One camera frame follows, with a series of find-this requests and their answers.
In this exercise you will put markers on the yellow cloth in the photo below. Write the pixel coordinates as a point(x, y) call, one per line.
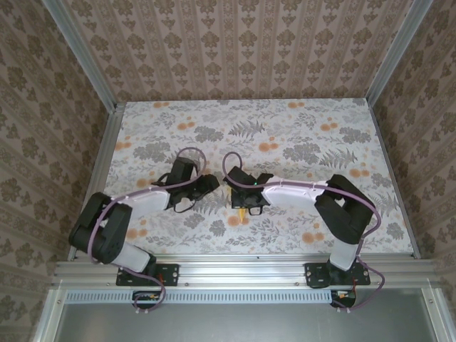
point(242, 213)

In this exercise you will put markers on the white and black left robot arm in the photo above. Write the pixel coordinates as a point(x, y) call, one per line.
point(149, 201)

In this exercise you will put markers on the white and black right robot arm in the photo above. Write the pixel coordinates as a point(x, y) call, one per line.
point(292, 192)

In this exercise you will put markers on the grey sheet metal panel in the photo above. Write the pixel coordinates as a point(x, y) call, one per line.
point(249, 324)

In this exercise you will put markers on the floral patterned table mat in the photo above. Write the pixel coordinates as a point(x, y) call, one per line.
point(249, 121)

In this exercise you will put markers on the aluminium cross rail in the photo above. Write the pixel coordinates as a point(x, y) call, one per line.
point(242, 272)

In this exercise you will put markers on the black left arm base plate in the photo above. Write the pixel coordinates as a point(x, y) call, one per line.
point(171, 274)

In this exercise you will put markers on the aluminium table side rail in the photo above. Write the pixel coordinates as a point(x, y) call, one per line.
point(103, 160)
point(392, 171)

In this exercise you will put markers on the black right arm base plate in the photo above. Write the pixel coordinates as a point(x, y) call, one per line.
point(313, 272)

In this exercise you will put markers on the aluminium corner post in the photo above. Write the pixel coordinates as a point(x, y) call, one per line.
point(82, 53)
point(395, 53)

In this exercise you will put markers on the aluminium lower frame rail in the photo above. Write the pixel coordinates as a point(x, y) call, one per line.
point(50, 313)
point(432, 313)

